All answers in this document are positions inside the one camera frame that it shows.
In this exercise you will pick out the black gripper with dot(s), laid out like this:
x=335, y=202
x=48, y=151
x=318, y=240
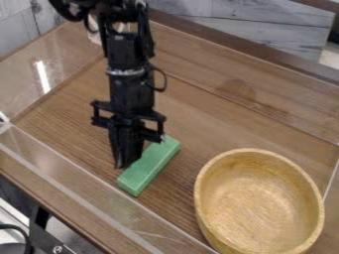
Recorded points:
x=128, y=115

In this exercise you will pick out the green rectangular block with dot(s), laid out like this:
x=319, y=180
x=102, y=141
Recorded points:
x=138, y=176

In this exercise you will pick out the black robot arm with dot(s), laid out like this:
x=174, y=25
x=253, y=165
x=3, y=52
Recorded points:
x=123, y=26

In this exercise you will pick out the brown wooden bowl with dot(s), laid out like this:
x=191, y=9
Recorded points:
x=258, y=204

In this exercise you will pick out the clear acrylic front barrier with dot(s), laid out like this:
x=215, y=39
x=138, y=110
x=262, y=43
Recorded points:
x=111, y=219

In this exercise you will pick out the black table leg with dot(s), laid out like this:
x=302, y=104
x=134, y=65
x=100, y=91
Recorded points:
x=39, y=218

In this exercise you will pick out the clear acrylic corner bracket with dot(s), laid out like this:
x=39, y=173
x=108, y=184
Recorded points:
x=94, y=37

